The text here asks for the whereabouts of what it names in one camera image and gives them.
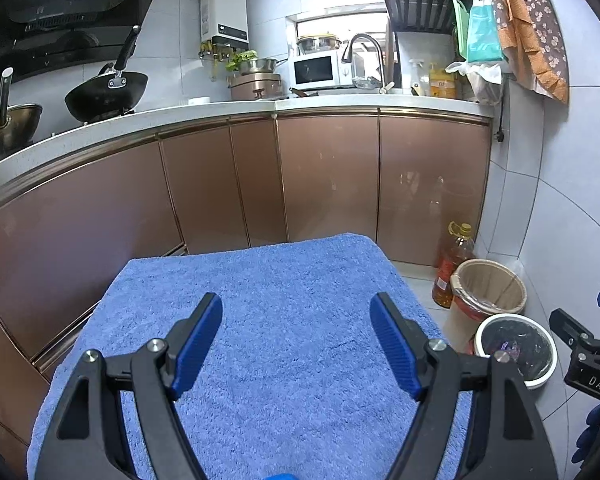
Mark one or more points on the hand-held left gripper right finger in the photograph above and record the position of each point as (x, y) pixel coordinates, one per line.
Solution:
(395, 345)

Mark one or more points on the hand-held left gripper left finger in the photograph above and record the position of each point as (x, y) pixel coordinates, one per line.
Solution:
(197, 345)

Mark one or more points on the white bin with black liner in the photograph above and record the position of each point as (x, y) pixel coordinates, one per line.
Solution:
(535, 350)

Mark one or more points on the tan bin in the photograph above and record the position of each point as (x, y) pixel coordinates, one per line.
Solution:
(467, 305)

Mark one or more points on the person's right hand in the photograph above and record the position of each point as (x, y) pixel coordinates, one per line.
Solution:
(592, 432)

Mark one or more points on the cooking oil bottle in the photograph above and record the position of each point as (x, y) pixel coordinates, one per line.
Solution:
(452, 265)

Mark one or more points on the blue towel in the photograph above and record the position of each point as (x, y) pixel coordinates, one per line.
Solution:
(290, 285)

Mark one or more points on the brown kitchen cabinet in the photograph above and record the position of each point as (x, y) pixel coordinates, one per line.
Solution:
(330, 175)

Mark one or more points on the hanging white plastic bag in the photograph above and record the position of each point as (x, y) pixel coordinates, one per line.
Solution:
(477, 80)

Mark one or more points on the yellow bottle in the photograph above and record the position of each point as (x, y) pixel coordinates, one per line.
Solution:
(442, 85)

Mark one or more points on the copper coloured electric cooker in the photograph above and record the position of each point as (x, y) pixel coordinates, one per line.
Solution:
(255, 86)

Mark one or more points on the white spray bottle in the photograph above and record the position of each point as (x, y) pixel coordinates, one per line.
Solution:
(417, 80)

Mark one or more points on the black wok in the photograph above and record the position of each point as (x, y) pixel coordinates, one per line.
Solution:
(105, 95)

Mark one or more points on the steel bowl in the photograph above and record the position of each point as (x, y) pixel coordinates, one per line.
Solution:
(262, 66)

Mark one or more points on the white microwave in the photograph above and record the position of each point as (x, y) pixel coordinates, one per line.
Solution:
(312, 70)

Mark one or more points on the orange floral apron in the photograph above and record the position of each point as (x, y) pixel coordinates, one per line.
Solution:
(535, 25)

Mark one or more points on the green leafy vegetable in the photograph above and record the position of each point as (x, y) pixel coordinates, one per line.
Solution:
(242, 59)

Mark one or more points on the teal bag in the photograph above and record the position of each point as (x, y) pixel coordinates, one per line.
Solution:
(485, 35)

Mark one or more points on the brass water valves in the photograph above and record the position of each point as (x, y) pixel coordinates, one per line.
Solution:
(220, 50)

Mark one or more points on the steel faucet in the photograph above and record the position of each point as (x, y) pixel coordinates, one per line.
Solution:
(362, 36)

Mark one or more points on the steel pot with lid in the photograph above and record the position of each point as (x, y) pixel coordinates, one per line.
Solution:
(317, 44)

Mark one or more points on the green cutting board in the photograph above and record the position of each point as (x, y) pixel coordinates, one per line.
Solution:
(460, 27)

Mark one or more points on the kitchen window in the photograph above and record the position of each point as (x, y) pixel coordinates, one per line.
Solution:
(340, 22)

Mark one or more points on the white water heater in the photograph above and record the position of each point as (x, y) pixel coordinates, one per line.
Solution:
(225, 10)

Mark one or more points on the black range hood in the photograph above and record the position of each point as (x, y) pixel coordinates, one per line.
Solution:
(55, 0)

